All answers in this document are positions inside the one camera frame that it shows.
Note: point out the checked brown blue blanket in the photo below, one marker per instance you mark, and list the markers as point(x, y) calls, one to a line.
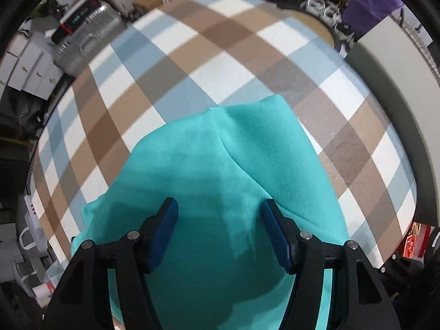
point(223, 51)

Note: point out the silver suitcase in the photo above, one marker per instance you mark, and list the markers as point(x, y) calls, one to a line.
point(96, 41)

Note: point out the purple cloth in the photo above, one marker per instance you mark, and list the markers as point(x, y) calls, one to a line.
point(371, 3)

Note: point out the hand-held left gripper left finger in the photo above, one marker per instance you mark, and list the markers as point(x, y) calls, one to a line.
point(165, 227)

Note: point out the white drawer cabinet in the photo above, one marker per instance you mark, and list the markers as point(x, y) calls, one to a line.
point(31, 72)

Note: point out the teal jacket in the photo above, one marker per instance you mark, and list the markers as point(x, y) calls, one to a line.
point(213, 178)

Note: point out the grey mattress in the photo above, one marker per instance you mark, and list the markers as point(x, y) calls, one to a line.
point(395, 92)

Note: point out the red gift bag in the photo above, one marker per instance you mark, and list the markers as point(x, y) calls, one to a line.
point(414, 240)

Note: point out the white paper bag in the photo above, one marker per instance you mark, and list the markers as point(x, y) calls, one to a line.
point(34, 220)

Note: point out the cardboard box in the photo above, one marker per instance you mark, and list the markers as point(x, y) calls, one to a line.
point(151, 0)

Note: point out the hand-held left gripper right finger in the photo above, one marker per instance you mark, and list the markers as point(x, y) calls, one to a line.
point(276, 233)

